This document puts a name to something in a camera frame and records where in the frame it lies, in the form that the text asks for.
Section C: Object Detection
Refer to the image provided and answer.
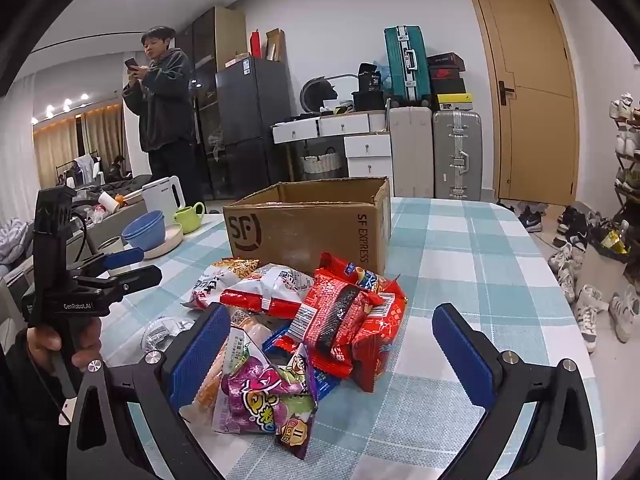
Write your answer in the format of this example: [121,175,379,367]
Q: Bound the silver suitcase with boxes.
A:
[432,110,483,201]

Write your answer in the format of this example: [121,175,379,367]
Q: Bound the blue cartoon snack packet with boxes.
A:
[262,325,343,403]

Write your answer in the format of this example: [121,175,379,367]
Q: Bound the red patterned snack packet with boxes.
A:
[350,280,408,393]

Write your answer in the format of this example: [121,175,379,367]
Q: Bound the grey side cabinet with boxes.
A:
[65,185,151,266]

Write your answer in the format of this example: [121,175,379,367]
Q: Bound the scattered sneakers group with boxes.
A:
[500,200,640,353]

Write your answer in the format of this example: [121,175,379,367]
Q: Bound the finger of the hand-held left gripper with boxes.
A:
[70,248,147,281]
[75,265,164,312]

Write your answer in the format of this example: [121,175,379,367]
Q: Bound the woven basket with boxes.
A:
[300,147,344,176]

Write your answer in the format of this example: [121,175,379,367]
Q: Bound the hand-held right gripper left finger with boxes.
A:
[65,302,236,480]

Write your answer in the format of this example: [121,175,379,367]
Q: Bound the red packet with black band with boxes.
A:
[272,269,388,381]

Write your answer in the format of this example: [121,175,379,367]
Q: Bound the white bag orange noodle print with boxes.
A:
[181,257,262,311]

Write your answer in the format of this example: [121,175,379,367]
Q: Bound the tall brown box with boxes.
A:
[265,28,287,64]

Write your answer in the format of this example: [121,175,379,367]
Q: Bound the wooden shoe rack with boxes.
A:
[610,92,640,221]

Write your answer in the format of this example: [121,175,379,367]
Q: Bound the white kettle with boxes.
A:
[142,176,180,213]

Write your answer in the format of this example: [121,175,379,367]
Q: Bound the brown cardboard box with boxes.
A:
[223,176,392,277]

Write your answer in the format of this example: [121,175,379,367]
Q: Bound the beige plate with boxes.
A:
[142,222,185,260]

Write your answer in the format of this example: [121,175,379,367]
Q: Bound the clear packet of orange snacks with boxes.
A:
[180,310,281,433]

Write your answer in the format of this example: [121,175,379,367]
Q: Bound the dark grey refrigerator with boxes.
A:
[215,56,293,201]

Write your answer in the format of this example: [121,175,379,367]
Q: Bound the dark basket with yellow packets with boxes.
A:
[587,227,631,263]

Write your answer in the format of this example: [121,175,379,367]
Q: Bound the blue bowl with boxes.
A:
[125,217,166,252]
[121,210,164,242]

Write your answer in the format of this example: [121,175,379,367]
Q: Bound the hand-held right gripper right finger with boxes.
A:
[431,303,598,480]

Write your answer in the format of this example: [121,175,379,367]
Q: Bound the black printed box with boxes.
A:
[358,62,384,92]

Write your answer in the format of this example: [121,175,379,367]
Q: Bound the small dark purple packet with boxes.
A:
[274,394,319,461]

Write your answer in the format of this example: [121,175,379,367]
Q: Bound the shelved shoes collection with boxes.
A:
[609,92,640,186]

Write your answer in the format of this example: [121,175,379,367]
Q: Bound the clothes rack with clothes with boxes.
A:
[54,152,103,188]

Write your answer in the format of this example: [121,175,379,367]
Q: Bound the grey striped cloth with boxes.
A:
[0,217,37,267]

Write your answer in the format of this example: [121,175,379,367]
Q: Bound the black cable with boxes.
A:
[70,212,90,266]

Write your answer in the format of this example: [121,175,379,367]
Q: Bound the person's left hand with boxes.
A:
[26,317,104,373]

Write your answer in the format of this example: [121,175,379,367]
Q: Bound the teal suitcase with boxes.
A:
[384,25,432,106]

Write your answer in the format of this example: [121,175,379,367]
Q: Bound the white chip bag red edge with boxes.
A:
[219,261,321,320]

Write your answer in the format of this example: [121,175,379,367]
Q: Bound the white drawer dresser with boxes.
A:
[271,108,394,181]

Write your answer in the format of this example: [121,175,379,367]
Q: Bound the purple candy packet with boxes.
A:
[214,349,321,436]

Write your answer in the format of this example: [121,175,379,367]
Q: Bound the glass door cabinet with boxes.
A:
[175,6,247,196]

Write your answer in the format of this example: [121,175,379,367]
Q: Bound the wooden door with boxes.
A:
[465,0,581,207]

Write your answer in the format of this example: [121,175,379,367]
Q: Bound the green mug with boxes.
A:
[173,201,206,234]

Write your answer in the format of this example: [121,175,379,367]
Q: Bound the beige curtains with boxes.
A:
[32,105,126,186]

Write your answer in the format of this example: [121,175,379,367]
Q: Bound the person's left forearm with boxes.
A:
[0,330,76,480]

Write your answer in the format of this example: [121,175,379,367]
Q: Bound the beige suitcase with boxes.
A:
[389,106,435,198]

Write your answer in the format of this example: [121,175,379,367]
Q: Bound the crumpled clear wrapper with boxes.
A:
[141,316,197,354]

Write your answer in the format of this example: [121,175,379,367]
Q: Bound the yellow and black shoebox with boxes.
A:
[435,92,474,111]

